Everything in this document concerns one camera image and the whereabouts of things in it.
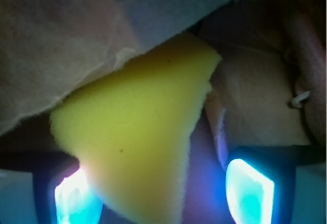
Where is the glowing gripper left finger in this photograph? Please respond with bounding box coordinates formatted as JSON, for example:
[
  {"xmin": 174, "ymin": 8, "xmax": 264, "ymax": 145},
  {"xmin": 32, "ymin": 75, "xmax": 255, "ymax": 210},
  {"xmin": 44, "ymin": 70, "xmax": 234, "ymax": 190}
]
[{"xmin": 33, "ymin": 161, "xmax": 104, "ymax": 224}]

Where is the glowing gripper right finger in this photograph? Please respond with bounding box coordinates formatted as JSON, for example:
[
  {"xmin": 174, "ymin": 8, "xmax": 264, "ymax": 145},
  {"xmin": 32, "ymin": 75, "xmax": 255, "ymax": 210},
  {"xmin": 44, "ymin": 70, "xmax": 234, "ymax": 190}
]
[{"xmin": 222, "ymin": 147, "xmax": 297, "ymax": 224}]

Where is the yellow green sponge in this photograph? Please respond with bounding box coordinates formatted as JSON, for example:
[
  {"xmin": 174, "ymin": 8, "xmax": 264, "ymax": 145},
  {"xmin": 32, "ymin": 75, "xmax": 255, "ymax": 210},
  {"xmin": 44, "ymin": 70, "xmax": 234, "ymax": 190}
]
[{"xmin": 50, "ymin": 32, "xmax": 221, "ymax": 223}]

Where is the brown paper bag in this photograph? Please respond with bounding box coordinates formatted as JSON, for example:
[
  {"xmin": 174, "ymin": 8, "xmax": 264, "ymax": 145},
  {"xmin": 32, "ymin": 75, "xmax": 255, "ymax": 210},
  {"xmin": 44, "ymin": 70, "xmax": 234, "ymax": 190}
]
[{"xmin": 1, "ymin": 0, "xmax": 326, "ymax": 163}]

